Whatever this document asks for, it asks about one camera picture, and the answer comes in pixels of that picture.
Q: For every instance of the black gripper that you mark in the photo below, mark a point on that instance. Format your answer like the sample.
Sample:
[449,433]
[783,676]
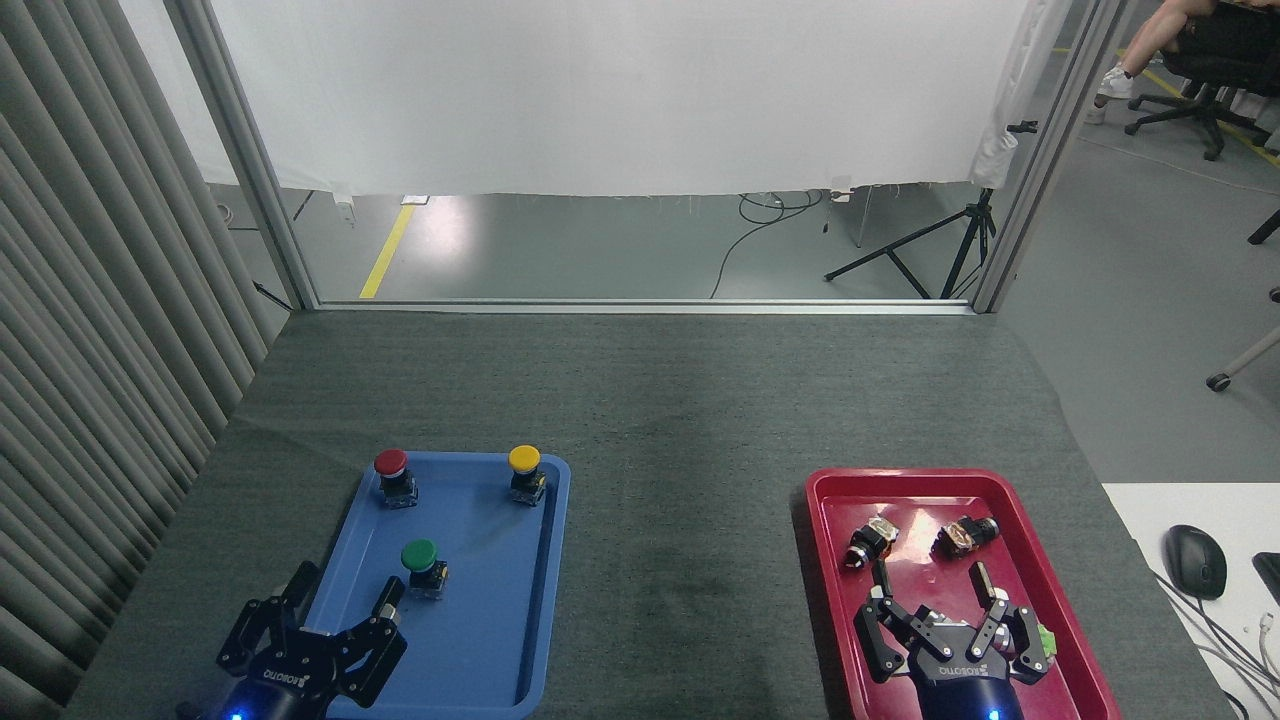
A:
[285,680]
[965,685]

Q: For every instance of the green push button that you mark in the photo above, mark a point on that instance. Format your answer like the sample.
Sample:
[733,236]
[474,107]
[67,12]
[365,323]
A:
[419,554]

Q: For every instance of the red push button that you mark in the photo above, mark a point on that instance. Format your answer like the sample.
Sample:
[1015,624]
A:
[391,462]

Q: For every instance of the yellow push button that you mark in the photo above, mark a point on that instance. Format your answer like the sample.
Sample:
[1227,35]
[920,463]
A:
[524,458]

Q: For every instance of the red plastic tray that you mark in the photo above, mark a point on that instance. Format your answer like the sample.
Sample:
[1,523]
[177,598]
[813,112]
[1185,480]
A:
[920,510]

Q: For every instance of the blue plastic tray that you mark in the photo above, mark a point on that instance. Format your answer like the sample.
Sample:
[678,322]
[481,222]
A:
[480,620]

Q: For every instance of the black computer mouse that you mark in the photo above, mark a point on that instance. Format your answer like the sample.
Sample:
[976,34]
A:
[1195,560]

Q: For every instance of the white desk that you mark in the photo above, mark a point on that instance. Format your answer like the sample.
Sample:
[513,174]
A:
[1180,500]

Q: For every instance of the black keyboard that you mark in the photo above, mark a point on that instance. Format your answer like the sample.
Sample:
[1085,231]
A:
[1270,575]

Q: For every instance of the dark grey table cloth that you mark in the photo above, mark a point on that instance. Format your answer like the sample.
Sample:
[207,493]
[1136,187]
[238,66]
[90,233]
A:
[680,400]

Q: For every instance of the grey pleated curtain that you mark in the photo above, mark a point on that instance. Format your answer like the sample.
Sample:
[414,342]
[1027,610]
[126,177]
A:
[90,350]

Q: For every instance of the black tripod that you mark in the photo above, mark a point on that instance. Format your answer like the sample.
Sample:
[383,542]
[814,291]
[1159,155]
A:
[975,235]

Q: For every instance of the grey chair leg with caster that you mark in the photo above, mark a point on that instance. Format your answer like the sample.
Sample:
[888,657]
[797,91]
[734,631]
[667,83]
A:
[1245,358]

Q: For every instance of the white backdrop cloth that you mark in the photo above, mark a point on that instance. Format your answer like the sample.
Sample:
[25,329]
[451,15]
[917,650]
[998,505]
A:
[600,90]

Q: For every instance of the person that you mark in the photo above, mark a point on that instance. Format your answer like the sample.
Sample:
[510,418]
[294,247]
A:
[1150,45]

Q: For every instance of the black office chair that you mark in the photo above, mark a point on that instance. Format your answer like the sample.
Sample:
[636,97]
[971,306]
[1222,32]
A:
[1225,55]

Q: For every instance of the white switch with green base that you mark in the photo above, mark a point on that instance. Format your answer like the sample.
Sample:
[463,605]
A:
[1046,638]

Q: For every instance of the black switch with brass contacts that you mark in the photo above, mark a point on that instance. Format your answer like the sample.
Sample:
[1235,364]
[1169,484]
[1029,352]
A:
[962,536]

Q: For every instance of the black selector switch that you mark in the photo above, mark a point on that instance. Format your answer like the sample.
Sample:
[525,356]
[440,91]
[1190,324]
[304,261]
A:
[868,543]

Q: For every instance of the silver frame rail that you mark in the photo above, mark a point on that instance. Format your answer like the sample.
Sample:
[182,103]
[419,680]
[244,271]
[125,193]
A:
[640,306]

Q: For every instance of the silver frame post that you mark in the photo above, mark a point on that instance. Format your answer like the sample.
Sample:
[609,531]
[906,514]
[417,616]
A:
[245,160]
[1050,150]

